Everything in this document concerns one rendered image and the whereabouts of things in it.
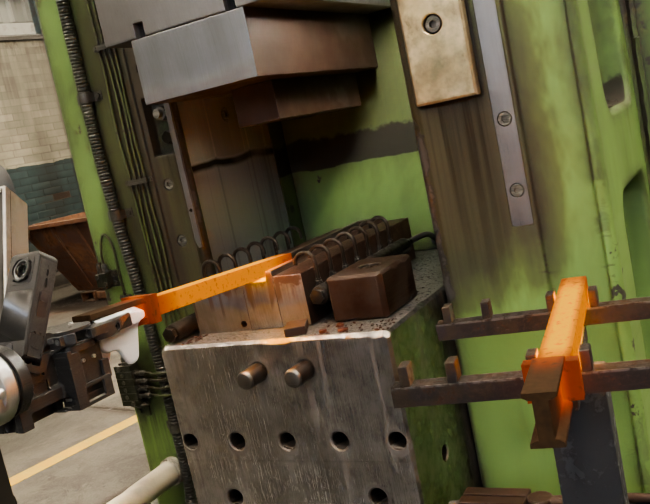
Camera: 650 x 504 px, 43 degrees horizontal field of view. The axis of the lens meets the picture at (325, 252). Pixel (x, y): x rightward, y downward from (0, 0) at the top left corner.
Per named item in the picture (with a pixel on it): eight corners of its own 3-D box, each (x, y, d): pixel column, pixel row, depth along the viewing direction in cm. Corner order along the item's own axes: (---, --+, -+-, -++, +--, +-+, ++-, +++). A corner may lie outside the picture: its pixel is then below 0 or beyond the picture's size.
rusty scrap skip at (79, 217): (154, 305, 721) (131, 209, 709) (35, 310, 841) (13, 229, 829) (248, 269, 813) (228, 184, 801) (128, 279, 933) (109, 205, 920)
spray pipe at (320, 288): (327, 306, 116) (322, 286, 116) (310, 307, 118) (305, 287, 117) (413, 251, 146) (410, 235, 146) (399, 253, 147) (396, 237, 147)
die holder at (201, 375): (451, 645, 112) (387, 331, 106) (224, 617, 131) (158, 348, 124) (542, 462, 161) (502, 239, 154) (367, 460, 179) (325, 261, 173)
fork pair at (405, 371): (458, 382, 76) (454, 362, 76) (400, 387, 78) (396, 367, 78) (493, 314, 98) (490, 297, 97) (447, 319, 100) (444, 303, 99)
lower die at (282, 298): (311, 325, 118) (299, 267, 117) (199, 334, 128) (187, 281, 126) (415, 257, 154) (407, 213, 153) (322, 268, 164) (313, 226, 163)
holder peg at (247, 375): (254, 390, 113) (249, 372, 112) (237, 391, 114) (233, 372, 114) (269, 380, 116) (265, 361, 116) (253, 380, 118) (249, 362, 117)
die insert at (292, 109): (280, 119, 124) (271, 79, 123) (239, 128, 128) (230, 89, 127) (361, 105, 150) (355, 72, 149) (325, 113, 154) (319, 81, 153)
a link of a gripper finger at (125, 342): (150, 351, 98) (93, 376, 90) (139, 302, 97) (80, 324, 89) (170, 350, 96) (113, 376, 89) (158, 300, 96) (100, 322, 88)
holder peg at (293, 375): (302, 388, 109) (298, 369, 109) (285, 389, 110) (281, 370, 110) (316, 377, 113) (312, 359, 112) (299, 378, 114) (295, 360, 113)
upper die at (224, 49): (258, 76, 113) (242, 6, 112) (145, 105, 123) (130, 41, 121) (378, 67, 149) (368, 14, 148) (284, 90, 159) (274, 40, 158)
